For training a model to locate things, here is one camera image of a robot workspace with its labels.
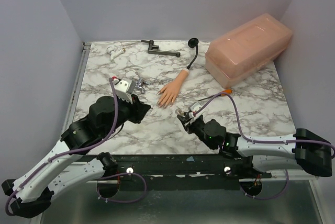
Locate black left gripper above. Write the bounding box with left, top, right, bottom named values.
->
left=102, top=93, right=151, bottom=138

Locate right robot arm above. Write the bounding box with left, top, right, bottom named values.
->
left=176, top=109, right=332, bottom=178

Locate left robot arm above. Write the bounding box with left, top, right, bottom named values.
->
left=2, top=95, right=151, bottom=218

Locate mannequin practice hand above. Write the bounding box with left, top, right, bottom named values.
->
left=158, top=68, right=189, bottom=107

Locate chrome faucet tap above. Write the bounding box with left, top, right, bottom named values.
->
left=133, top=78, right=151, bottom=94

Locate white plastic faucet tap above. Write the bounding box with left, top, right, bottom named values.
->
left=106, top=47, right=126, bottom=61

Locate black flexible stand with base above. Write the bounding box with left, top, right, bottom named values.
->
left=186, top=37, right=199, bottom=70

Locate pink plastic storage box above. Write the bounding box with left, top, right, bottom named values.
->
left=205, top=14, right=293, bottom=89

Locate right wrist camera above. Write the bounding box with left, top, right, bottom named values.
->
left=188, top=102, right=202, bottom=117

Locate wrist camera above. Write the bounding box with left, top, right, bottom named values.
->
left=111, top=76, right=136, bottom=104
left=188, top=102, right=202, bottom=117

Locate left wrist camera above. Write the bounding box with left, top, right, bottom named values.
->
left=111, top=76, right=136, bottom=104

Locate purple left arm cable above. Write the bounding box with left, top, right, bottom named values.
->
left=5, top=77, right=147, bottom=216

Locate orange handled screwdriver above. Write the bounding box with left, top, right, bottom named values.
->
left=197, top=88, right=233, bottom=102

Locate black mounting rail base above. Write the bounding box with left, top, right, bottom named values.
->
left=102, top=154, right=260, bottom=191

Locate dark bronze faucet handle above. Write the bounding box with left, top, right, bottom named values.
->
left=141, top=39, right=181, bottom=58

